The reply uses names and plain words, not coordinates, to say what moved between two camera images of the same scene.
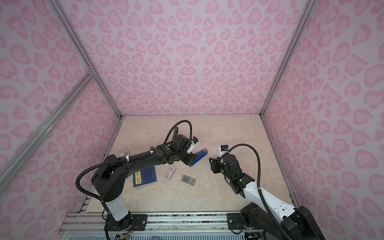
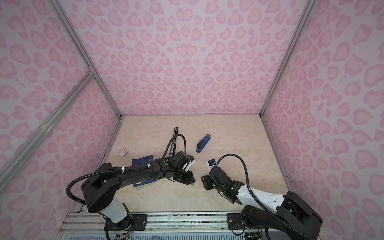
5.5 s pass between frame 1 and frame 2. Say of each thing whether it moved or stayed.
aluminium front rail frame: stayed
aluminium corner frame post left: stayed
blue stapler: moved
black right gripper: moved
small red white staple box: stayed
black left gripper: moved
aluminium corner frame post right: stayed
